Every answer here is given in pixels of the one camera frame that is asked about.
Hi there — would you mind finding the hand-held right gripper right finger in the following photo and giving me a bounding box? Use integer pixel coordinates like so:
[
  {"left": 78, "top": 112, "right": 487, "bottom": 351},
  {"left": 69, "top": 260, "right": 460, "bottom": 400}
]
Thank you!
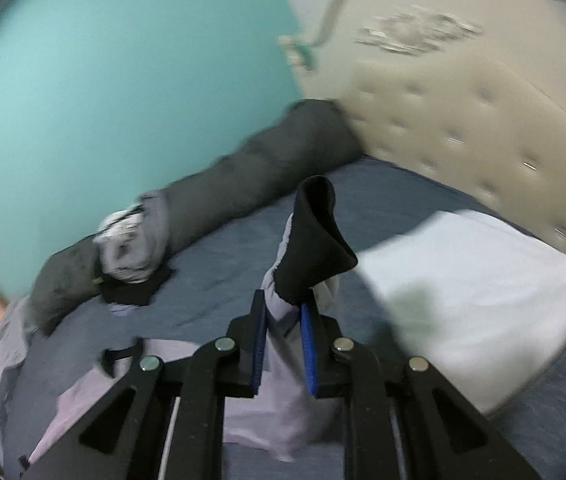
[{"left": 299, "top": 301, "right": 544, "bottom": 480}]

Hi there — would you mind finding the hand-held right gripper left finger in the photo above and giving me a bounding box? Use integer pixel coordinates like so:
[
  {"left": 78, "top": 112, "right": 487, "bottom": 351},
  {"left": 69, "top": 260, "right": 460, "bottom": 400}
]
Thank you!
[{"left": 23, "top": 289, "right": 268, "bottom": 480}]

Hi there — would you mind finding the lavender garment with black cuffs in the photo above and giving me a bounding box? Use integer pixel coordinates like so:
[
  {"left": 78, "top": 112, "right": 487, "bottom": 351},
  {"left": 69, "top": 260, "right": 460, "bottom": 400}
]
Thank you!
[{"left": 0, "top": 175, "right": 358, "bottom": 463}]

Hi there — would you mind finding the blue bed sheet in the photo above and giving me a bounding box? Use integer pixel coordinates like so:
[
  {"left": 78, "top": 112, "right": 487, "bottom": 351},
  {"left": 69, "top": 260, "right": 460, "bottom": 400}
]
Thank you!
[{"left": 0, "top": 157, "right": 566, "bottom": 480}]

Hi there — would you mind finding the black cloth with yellow label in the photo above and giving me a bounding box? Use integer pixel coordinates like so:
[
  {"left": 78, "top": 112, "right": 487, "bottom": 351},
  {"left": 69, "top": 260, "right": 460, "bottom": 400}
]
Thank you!
[{"left": 95, "top": 265, "right": 174, "bottom": 306}]

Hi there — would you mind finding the grey cloth bundle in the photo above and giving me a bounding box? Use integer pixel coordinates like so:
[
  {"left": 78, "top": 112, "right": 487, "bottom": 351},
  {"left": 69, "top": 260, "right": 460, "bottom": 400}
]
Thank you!
[{"left": 94, "top": 192, "right": 170, "bottom": 283}]

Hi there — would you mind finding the white folded cloth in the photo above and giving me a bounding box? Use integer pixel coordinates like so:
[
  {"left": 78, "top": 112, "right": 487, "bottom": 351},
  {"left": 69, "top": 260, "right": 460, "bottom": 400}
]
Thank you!
[{"left": 358, "top": 210, "right": 566, "bottom": 416}]

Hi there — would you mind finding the dark grey rolled duvet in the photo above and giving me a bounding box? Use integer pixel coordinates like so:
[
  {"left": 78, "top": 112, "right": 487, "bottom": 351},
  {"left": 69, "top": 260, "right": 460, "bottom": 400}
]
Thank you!
[{"left": 30, "top": 99, "right": 364, "bottom": 336}]

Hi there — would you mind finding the beige tufted headboard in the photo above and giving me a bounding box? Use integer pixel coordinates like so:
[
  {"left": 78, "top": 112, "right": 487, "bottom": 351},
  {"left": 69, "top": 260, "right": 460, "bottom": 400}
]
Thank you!
[{"left": 278, "top": 0, "right": 566, "bottom": 281}]

